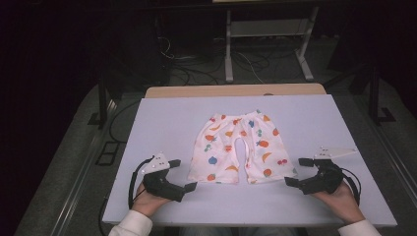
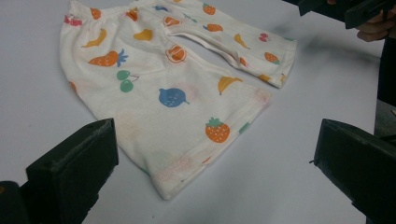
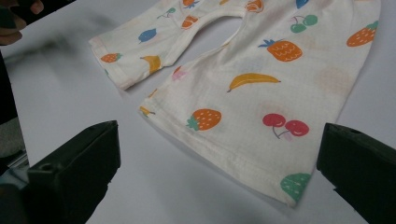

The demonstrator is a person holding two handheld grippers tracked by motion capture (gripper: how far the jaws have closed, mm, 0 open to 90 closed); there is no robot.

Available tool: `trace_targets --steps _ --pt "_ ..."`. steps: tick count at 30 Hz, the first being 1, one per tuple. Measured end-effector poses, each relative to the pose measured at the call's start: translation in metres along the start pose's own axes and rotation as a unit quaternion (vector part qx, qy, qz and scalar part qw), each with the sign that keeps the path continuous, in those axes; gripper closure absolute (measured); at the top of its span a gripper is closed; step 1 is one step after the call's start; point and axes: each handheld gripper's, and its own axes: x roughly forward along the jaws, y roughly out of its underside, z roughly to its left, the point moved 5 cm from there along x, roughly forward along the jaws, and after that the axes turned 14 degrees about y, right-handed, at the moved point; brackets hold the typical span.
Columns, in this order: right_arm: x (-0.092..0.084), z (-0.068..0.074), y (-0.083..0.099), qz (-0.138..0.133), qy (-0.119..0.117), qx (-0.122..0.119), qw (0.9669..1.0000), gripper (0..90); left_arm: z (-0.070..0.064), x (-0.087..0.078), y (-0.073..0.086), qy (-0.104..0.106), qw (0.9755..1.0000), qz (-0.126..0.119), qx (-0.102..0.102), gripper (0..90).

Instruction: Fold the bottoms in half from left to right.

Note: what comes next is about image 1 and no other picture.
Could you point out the white metal stand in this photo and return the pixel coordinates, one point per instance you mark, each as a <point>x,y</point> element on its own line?
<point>228,65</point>

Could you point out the person's left hand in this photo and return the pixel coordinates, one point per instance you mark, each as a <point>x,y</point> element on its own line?
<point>146,203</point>

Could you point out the person's right hand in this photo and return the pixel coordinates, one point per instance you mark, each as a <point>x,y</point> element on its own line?
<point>344,205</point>

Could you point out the black metal stand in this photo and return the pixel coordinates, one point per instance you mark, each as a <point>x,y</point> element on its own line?
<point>102,105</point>
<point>373,98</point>

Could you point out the white fruit-print shorts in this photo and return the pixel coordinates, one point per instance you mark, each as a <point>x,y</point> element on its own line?
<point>213,147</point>

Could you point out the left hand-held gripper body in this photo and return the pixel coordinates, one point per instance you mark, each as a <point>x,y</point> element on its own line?
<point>162,187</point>

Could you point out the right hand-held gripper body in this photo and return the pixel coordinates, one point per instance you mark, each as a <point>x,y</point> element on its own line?
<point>324,180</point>

